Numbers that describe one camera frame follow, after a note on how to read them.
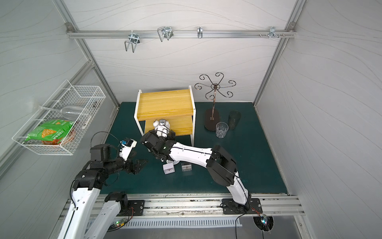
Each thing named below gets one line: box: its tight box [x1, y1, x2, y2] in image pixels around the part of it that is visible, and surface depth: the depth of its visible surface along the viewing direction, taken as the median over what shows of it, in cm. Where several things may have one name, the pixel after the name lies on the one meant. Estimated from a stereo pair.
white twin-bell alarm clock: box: [153, 118, 171, 136], surface depth 72 cm
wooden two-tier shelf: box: [133, 85, 196, 147], surface depth 77 cm
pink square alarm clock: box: [162, 162, 176, 175], surface depth 84 cm
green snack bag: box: [24, 119, 76, 146], surface depth 56 cm
